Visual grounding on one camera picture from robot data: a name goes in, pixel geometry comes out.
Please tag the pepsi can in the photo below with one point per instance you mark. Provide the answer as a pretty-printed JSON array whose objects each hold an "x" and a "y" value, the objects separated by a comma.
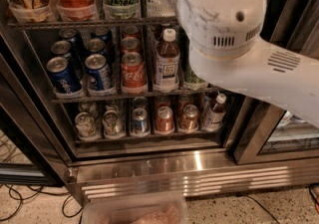
[
  {"x": 64, "y": 49},
  {"x": 63, "y": 76},
  {"x": 100, "y": 75},
  {"x": 98, "y": 46}
]

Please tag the middle right Pepsi can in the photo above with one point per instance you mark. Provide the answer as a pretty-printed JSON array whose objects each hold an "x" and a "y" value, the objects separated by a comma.
[{"x": 98, "y": 46}]

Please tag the clear plastic bin on floor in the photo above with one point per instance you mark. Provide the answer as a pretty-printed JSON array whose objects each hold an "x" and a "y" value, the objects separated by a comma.
[{"x": 151, "y": 208}]

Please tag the middle red cola can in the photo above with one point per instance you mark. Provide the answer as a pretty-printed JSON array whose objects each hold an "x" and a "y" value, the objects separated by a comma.
[{"x": 130, "y": 44}]

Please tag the front left Pepsi can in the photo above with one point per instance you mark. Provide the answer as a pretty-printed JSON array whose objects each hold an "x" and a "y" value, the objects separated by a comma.
[{"x": 63, "y": 76}]

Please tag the red can bottom shelf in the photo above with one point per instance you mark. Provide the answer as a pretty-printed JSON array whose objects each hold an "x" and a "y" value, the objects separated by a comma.
[{"x": 164, "y": 119}]

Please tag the blue silver can bottom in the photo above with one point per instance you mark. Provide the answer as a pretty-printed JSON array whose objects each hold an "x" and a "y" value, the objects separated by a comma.
[{"x": 140, "y": 123}]

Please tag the tea bottle bottom shelf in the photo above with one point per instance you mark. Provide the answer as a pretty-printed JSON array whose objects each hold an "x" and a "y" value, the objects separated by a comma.
[{"x": 214, "y": 113}]

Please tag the front green can middle shelf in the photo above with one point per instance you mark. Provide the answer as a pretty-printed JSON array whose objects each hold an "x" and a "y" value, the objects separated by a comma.
[{"x": 192, "y": 81}]

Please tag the glass fridge door right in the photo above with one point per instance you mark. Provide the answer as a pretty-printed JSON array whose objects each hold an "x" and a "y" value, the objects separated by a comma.
[{"x": 271, "y": 133}]

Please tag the white can bottom left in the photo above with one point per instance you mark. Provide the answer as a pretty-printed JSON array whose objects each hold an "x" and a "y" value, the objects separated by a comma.
[{"x": 86, "y": 127}]

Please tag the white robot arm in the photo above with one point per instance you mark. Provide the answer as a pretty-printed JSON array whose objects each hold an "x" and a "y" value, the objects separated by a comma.
[{"x": 226, "y": 50}]

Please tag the white can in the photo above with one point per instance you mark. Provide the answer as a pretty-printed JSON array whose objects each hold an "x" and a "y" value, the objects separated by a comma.
[
  {"x": 86, "y": 127},
  {"x": 112, "y": 123}
]

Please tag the brown tea bottle middle shelf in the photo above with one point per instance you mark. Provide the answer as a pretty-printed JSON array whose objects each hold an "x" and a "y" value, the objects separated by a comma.
[{"x": 167, "y": 59}]

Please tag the front red cola can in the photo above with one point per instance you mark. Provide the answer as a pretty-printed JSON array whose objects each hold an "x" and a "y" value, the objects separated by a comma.
[{"x": 133, "y": 71}]

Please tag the stainless steel fridge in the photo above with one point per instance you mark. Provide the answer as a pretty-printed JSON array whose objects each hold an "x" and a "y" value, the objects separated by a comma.
[{"x": 41, "y": 122}]

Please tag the front right Pepsi can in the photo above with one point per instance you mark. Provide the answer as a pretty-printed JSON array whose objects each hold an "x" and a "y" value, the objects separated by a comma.
[{"x": 100, "y": 75}]

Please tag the middle left Pepsi can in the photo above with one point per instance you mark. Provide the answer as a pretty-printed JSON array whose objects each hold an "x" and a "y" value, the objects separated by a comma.
[{"x": 64, "y": 49}]

